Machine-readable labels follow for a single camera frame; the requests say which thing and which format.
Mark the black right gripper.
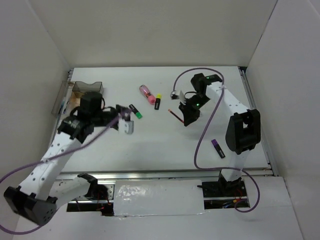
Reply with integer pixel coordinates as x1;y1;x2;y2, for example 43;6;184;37
179;93;211;126

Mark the red pen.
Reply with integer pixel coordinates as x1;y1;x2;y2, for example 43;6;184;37
168;109;184;124

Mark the green black highlighter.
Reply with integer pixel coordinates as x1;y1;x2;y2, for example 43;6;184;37
129;104;143;119

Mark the yellow black highlighter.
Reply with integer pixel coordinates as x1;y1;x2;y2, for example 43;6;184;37
154;93;162;110

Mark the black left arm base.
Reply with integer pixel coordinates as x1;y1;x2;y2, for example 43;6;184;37
76;182;115;205

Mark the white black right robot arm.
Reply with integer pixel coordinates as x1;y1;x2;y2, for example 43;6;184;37
178;73;261;196

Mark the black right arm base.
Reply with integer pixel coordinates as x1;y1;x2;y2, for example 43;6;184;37
197;174;247;198

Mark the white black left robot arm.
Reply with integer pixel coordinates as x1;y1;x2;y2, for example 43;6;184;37
3;91;134;226

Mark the amber plastic tray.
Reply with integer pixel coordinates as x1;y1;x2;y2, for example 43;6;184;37
68;91;84;111

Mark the purple black highlighter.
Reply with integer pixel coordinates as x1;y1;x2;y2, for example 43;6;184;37
211;139;226;159

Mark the pink glue bottle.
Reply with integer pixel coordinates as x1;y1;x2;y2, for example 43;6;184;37
139;84;156;105

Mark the smoky grey plastic tray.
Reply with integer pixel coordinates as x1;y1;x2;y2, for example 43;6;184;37
72;81;104;98

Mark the light blue pen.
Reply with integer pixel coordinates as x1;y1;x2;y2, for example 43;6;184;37
58;97;66;114

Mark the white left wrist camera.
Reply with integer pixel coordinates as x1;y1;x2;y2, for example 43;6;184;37
118;119;134;135

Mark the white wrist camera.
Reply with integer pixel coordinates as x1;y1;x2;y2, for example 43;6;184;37
118;119;134;135
170;90;186;106

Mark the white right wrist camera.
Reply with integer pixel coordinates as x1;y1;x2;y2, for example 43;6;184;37
170;90;186;106

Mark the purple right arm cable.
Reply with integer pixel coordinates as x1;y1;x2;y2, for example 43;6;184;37
172;67;261;213

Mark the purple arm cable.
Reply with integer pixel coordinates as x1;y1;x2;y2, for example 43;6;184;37
0;106;132;235
172;67;261;213

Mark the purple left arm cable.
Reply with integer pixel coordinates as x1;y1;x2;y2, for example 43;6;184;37
0;106;132;235

